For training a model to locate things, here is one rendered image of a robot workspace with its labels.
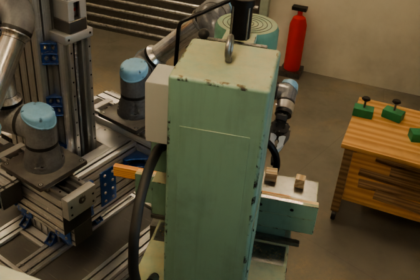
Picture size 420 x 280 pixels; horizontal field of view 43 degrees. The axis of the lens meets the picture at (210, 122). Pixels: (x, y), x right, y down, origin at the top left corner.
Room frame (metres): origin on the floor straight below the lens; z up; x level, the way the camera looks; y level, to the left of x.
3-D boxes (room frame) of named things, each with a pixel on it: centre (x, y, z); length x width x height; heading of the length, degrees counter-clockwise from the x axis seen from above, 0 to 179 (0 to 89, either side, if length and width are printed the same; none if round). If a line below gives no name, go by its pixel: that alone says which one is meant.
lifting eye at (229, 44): (1.10, -0.03, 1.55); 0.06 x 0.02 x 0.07; 170
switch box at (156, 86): (1.10, 0.11, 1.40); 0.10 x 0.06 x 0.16; 170
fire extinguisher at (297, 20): (4.21, -0.67, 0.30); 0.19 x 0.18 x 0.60; 162
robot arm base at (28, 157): (1.60, 0.61, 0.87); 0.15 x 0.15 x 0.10
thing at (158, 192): (1.23, 0.11, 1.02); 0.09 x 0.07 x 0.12; 80
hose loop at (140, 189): (1.00, 0.12, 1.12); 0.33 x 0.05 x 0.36; 170
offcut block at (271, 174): (1.50, -0.23, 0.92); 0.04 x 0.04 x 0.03; 84
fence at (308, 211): (1.35, -0.06, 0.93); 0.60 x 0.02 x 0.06; 80
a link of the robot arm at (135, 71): (2.02, 0.33, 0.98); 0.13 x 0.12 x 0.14; 169
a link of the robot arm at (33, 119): (1.61, 0.61, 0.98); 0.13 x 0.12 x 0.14; 71
